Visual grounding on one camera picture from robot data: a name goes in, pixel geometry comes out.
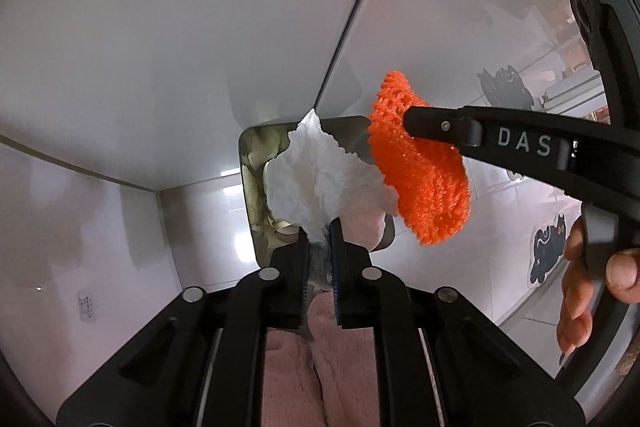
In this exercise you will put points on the stainless steel tray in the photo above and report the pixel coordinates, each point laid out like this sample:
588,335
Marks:
355,132

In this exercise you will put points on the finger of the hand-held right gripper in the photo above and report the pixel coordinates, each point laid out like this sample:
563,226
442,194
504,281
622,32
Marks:
500,137

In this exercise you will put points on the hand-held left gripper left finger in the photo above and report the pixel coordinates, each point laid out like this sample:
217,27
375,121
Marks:
303,282

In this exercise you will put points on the black cat sticker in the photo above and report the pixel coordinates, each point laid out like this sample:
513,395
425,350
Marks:
547,252
505,87

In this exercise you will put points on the person's right hand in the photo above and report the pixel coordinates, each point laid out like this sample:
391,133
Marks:
575,297

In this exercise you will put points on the orange foam fruit net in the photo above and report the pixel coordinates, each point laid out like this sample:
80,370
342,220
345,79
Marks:
425,187

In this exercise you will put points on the small white label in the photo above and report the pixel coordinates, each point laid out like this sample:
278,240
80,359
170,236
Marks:
86,307

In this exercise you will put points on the pale food scraps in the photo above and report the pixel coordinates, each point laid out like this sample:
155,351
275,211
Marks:
252,187

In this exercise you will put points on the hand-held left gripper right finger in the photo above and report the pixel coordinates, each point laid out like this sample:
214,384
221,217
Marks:
334,267

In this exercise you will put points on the pink fuzzy clothing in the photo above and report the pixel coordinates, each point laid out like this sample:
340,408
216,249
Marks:
345,382

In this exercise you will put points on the white tissue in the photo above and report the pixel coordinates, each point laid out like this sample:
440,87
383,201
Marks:
320,172

